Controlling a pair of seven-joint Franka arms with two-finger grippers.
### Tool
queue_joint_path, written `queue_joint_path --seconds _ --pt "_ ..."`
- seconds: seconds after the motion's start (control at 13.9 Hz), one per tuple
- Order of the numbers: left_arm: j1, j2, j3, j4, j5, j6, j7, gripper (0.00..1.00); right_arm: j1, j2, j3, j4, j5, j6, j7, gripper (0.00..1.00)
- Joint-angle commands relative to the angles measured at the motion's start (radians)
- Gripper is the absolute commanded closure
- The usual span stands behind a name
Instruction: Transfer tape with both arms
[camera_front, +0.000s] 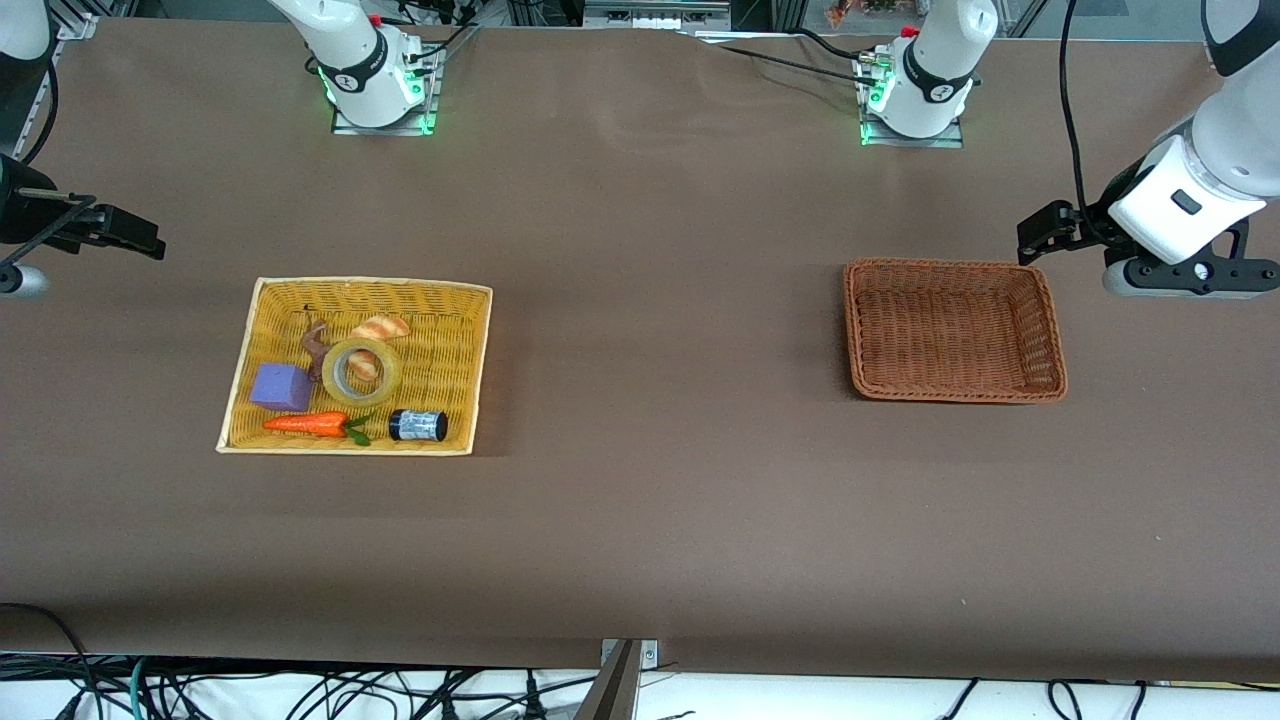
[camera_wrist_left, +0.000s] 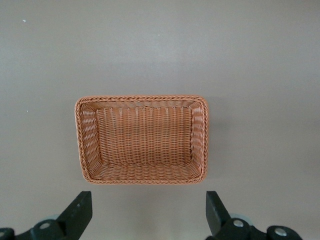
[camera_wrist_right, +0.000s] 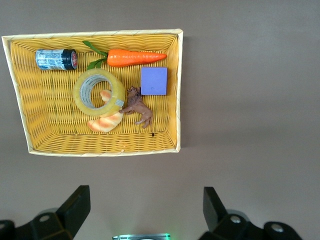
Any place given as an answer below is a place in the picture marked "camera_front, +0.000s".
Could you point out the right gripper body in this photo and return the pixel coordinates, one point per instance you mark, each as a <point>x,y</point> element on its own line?
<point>30,215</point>

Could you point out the yellow tape roll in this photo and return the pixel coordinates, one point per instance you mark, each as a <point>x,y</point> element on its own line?
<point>329,375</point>

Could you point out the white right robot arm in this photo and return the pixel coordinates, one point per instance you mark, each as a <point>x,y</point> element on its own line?
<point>360,60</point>

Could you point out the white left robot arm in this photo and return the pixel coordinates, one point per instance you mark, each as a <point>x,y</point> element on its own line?
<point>935,60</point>

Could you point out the brown wicker basket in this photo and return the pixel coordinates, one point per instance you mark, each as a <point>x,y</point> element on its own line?
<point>950,330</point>

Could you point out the purple foam block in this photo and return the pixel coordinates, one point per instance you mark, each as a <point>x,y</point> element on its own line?
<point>280,388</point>

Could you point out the brown toy figure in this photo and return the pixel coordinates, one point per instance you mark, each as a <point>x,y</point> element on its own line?
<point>315,350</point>

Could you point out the orange toy carrot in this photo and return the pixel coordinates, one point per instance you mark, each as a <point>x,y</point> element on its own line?
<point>305,424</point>

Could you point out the toy bread loaf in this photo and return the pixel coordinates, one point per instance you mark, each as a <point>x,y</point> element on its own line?
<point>380,327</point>

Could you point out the orange background object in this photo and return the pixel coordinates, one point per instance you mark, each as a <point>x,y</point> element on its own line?
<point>860,10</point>

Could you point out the yellow wicker basket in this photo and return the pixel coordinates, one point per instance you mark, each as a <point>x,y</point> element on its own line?
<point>440,340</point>

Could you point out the black can with white label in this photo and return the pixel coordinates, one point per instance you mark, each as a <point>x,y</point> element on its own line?
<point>418,425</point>

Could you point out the grey metal box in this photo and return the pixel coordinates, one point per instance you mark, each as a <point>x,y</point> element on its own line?
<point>655,14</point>

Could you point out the brown table cover sheet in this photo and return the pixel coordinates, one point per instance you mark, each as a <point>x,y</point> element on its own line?
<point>640,500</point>

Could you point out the dark metal bar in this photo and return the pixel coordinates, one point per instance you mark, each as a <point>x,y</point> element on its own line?
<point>612,695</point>

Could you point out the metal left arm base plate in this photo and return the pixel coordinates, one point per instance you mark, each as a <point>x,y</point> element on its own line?
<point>915,143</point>

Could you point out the aluminium frame rail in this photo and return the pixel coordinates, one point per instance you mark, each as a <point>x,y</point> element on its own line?
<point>80,22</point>

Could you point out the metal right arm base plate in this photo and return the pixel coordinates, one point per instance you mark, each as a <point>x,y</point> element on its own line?
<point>385,130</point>

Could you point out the small metal bracket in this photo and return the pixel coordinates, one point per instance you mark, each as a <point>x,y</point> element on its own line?
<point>650,655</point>

